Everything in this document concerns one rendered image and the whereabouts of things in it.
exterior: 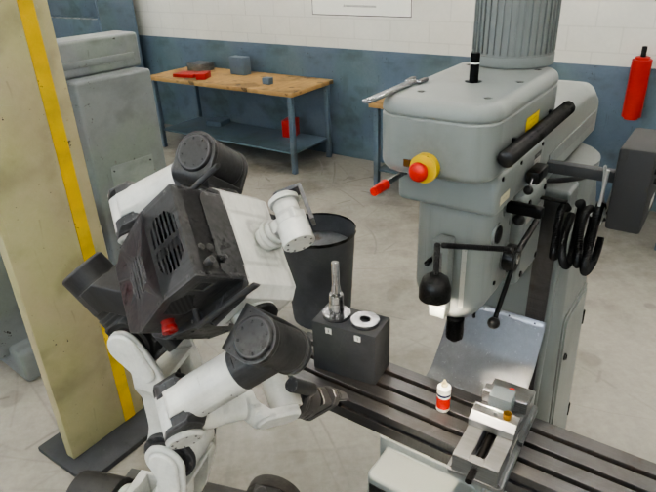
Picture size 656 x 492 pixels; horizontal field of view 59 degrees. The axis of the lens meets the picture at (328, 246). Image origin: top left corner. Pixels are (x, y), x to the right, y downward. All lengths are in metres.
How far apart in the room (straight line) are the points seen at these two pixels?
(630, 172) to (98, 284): 1.25
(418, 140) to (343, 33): 5.41
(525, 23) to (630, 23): 4.08
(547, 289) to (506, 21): 0.83
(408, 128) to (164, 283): 0.57
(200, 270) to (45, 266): 1.69
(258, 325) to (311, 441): 2.00
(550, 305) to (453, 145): 0.89
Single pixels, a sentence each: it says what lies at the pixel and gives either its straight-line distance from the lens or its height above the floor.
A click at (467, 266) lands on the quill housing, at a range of 1.42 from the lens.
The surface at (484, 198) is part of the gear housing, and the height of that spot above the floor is 1.67.
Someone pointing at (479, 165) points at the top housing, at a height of 1.78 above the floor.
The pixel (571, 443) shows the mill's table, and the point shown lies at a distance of 1.82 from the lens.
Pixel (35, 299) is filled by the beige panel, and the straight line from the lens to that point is 2.72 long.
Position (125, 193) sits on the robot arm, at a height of 1.68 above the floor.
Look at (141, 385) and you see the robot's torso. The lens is 1.49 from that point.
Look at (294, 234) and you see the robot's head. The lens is 1.12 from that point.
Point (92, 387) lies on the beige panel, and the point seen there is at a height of 0.35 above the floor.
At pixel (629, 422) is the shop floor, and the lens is 3.39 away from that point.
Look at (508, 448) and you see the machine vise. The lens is 1.66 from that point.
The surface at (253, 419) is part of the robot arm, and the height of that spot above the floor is 1.23.
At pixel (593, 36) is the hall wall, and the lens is 5.62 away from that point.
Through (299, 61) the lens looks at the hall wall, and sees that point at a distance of 6.96.
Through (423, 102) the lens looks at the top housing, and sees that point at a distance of 1.20.
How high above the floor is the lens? 2.16
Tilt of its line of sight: 27 degrees down
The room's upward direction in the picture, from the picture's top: 2 degrees counter-clockwise
